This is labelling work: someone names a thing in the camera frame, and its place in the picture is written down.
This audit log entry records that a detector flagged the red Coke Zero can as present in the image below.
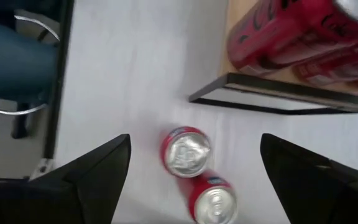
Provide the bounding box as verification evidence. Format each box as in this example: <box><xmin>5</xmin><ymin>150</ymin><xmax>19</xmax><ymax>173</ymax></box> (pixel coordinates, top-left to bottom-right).
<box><xmin>227</xmin><ymin>0</ymin><xmax>358</xmax><ymax>77</ymax></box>

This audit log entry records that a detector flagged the black metal table frame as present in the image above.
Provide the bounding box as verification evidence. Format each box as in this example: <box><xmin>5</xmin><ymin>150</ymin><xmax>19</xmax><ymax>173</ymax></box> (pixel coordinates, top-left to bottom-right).
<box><xmin>42</xmin><ymin>0</ymin><xmax>76</xmax><ymax>160</ymax></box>

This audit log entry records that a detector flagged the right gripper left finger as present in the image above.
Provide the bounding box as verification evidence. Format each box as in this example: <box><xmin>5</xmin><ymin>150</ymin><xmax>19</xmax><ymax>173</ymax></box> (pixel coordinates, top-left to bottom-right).
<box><xmin>0</xmin><ymin>133</ymin><xmax>132</xmax><ymax>224</ymax></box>

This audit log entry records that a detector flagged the red Star Wars Coke can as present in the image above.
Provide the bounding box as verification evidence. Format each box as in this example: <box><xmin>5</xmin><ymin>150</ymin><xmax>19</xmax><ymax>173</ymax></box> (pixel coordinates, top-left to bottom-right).
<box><xmin>292</xmin><ymin>46</ymin><xmax>358</xmax><ymax>91</ymax></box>

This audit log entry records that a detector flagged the wooden shelf with black frame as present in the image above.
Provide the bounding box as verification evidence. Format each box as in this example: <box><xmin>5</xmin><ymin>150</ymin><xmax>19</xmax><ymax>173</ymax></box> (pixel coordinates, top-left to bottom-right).
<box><xmin>187</xmin><ymin>0</ymin><xmax>358</xmax><ymax>116</ymax></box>

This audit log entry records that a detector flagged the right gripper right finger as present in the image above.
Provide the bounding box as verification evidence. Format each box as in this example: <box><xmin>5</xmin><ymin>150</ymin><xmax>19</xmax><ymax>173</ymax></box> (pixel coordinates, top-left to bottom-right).
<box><xmin>260</xmin><ymin>133</ymin><xmax>358</xmax><ymax>224</ymax></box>

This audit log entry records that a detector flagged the red Fanta can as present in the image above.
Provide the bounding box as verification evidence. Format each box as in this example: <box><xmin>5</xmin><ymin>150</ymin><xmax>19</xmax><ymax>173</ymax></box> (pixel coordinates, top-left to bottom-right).
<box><xmin>178</xmin><ymin>169</ymin><xmax>239</xmax><ymax>224</ymax></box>
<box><xmin>159</xmin><ymin>126</ymin><xmax>213</xmax><ymax>179</ymax></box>

